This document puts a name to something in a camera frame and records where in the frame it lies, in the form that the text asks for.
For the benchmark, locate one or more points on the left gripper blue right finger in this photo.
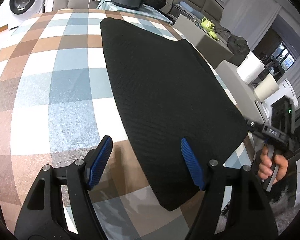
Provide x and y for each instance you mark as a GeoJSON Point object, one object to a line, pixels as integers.
{"type": "Point", "coordinates": [192, 164]}

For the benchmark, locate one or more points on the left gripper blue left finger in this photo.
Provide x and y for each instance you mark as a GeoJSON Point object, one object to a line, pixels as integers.
{"type": "Point", "coordinates": [96, 161]}

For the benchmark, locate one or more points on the black knit sweater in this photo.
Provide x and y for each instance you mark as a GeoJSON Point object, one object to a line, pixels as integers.
{"type": "Point", "coordinates": [165, 92]}

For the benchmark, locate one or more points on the cream paper roll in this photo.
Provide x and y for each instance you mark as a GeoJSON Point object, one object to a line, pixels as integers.
{"type": "Point", "coordinates": [266, 88]}

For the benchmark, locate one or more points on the white paper roll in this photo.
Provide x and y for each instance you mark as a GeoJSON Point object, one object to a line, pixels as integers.
{"type": "Point", "coordinates": [250, 68]}

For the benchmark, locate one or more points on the checkered bed cover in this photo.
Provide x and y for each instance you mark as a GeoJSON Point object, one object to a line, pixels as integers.
{"type": "Point", "coordinates": [56, 104]}

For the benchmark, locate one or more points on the grey side table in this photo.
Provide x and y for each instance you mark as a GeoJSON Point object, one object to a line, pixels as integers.
{"type": "Point", "coordinates": [212, 50]}

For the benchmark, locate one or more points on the green teapot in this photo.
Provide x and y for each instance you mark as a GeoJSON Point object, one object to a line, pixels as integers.
{"type": "Point", "coordinates": [209, 27]}

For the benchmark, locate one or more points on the light blue checked cloth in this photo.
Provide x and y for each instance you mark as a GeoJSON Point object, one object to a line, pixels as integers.
{"type": "Point", "coordinates": [144, 10]}

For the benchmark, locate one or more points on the white front-load washing machine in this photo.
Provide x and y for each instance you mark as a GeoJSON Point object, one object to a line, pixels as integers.
{"type": "Point", "coordinates": [14, 12]}

